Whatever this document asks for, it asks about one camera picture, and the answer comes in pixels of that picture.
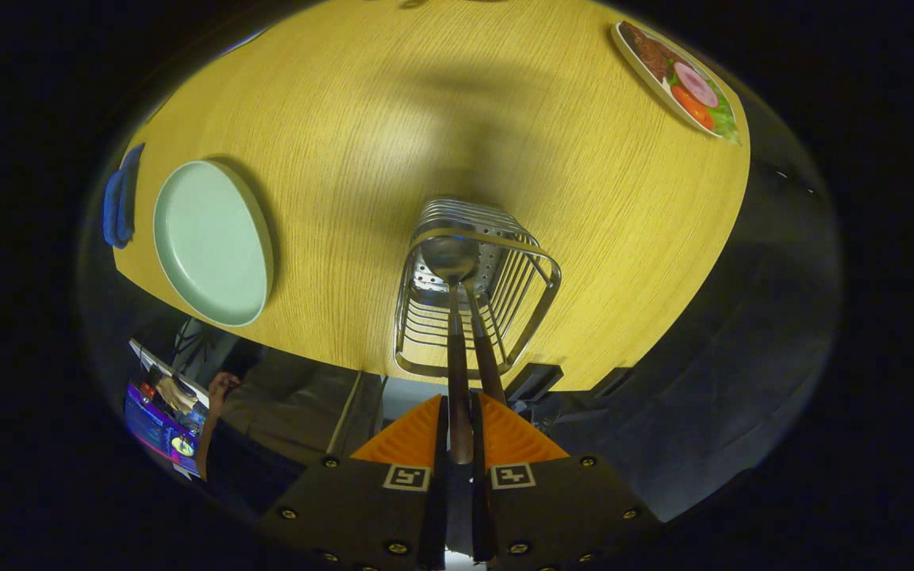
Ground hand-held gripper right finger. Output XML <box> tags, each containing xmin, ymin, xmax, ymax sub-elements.
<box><xmin>470</xmin><ymin>392</ymin><xmax>662</xmax><ymax>571</ymax></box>

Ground computer monitor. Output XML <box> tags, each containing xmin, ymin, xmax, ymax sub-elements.
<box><xmin>124</xmin><ymin>381</ymin><xmax>198</xmax><ymax>477</ymax></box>

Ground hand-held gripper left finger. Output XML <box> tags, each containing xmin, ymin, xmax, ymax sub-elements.
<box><xmin>259</xmin><ymin>394</ymin><xmax>450</xmax><ymax>571</ymax></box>

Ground person's grey trousers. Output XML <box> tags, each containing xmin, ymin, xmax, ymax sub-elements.
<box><xmin>219</xmin><ymin>345</ymin><xmax>386</xmax><ymax>469</ymax></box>

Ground metal wire basket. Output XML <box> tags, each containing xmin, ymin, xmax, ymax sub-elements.
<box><xmin>394</xmin><ymin>197</ymin><xmax>563</xmax><ymax>379</ymax></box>

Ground plate with meat and vegetables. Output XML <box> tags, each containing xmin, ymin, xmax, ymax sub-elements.
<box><xmin>611</xmin><ymin>21</ymin><xmax>743</xmax><ymax>146</ymax></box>

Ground white side table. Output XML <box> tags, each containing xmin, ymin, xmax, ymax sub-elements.
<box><xmin>128</xmin><ymin>339</ymin><xmax>210</xmax><ymax>409</ymax></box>

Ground metal fork with wooden handle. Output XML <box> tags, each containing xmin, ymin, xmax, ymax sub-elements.
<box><xmin>463</xmin><ymin>282</ymin><xmax>507</xmax><ymax>407</ymax></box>

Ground black table leg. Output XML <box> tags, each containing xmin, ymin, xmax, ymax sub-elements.
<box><xmin>505</xmin><ymin>363</ymin><xmax>565</xmax><ymax>403</ymax></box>
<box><xmin>590</xmin><ymin>366</ymin><xmax>634</xmax><ymax>399</ymax></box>

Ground green plate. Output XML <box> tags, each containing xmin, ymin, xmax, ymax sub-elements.
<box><xmin>152</xmin><ymin>159</ymin><xmax>275</xmax><ymax>328</ymax></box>

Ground metal spoon with wooden handle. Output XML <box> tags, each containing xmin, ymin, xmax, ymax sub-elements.
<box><xmin>421</xmin><ymin>235</ymin><xmax>480</xmax><ymax>466</ymax></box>

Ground blue cloth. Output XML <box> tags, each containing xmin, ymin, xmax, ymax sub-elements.
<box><xmin>102</xmin><ymin>143</ymin><xmax>146</xmax><ymax>250</ymax></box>

